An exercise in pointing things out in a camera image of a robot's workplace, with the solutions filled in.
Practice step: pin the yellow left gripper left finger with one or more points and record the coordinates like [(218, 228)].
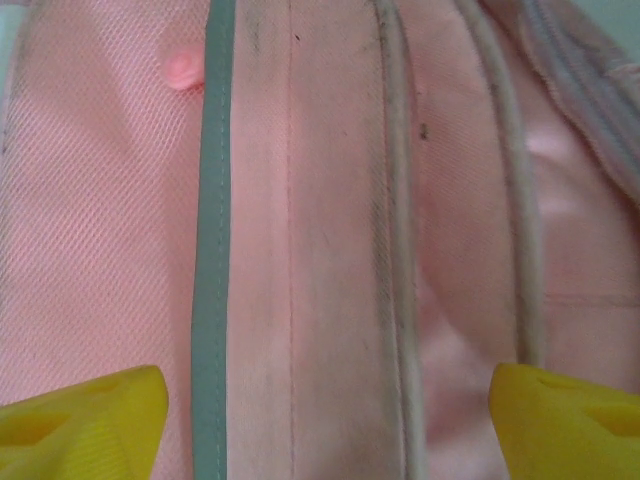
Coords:
[(85, 425)]

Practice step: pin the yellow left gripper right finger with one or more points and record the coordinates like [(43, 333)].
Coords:
[(565, 430)]

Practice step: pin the pink student backpack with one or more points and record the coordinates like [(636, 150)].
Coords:
[(325, 200)]

